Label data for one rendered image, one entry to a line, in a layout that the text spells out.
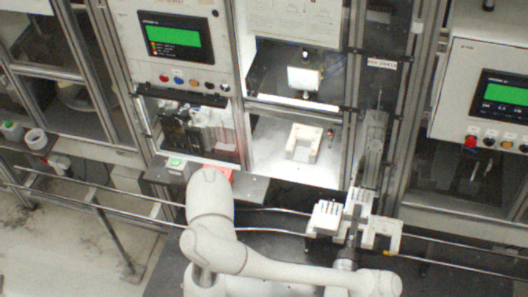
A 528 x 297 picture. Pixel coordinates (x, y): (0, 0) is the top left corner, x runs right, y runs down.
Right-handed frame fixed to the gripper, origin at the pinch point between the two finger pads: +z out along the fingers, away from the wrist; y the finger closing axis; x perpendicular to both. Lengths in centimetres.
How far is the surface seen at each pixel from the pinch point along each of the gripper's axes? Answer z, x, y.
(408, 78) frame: 19, -10, 55
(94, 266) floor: -5, 143, -104
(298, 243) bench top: 2.8, 22.9, -36.0
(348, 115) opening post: 19.3, 8.4, 32.5
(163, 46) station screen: 17, 72, 56
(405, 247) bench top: 10.5, -22.7, -36.0
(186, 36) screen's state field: 17, 63, 62
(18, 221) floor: 11, 206, -105
